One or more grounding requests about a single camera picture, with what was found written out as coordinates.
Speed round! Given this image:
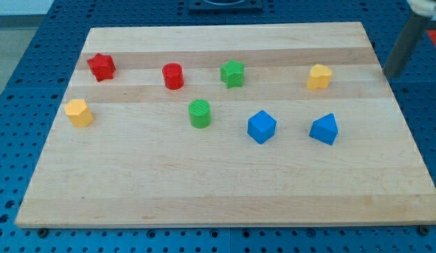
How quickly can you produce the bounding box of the green cylinder block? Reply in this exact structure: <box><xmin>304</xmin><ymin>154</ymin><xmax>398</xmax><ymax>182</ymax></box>
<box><xmin>188</xmin><ymin>99</ymin><xmax>211</xmax><ymax>129</ymax></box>

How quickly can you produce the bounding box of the wooden board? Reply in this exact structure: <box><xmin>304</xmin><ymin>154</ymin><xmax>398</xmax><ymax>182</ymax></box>
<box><xmin>15</xmin><ymin>22</ymin><xmax>436</xmax><ymax>228</ymax></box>

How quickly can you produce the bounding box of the yellow hexagon block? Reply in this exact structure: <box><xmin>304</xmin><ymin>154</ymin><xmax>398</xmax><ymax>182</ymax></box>
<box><xmin>65</xmin><ymin>99</ymin><xmax>93</xmax><ymax>128</ymax></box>

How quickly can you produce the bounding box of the yellow heart block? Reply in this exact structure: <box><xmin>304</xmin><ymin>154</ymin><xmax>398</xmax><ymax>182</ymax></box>
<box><xmin>306</xmin><ymin>64</ymin><xmax>332</xmax><ymax>90</ymax></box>

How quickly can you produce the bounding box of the red cylinder block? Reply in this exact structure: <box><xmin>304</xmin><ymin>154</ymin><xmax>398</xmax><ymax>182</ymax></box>
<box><xmin>162</xmin><ymin>63</ymin><xmax>184</xmax><ymax>90</ymax></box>

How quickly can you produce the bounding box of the green star block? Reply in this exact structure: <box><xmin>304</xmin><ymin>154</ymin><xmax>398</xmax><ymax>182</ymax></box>
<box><xmin>220</xmin><ymin>59</ymin><xmax>245</xmax><ymax>89</ymax></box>

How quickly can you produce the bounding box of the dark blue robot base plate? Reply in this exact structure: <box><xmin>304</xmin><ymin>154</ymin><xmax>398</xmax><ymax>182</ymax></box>
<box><xmin>187</xmin><ymin>0</ymin><xmax>263</xmax><ymax>13</ymax></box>

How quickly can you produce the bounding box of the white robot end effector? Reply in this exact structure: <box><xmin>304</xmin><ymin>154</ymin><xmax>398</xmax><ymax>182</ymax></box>
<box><xmin>407</xmin><ymin>0</ymin><xmax>436</xmax><ymax>18</ymax></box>

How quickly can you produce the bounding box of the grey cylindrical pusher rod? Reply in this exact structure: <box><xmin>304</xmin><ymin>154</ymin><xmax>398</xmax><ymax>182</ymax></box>
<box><xmin>383</xmin><ymin>13</ymin><xmax>432</xmax><ymax>79</ymax></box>

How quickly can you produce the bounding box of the blue triangle block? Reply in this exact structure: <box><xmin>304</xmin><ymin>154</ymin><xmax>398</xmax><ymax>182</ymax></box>
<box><xmin>309</xmin><ymin>113</ymin><xmax>338</xmax><ymax>145</ymax></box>

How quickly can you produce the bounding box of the blue cube block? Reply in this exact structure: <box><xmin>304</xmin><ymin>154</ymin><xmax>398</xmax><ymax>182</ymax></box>
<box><xmin>247</xmin><ymin>110</ymin><xmax>277</xmax><ymax>144</ymax></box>

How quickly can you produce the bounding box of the red star block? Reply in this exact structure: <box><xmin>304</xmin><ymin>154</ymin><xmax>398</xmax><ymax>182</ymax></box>
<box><xmin>87</xmin><ymin>53</ymin><xmax>116</xmax><ymax>82</ymax></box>

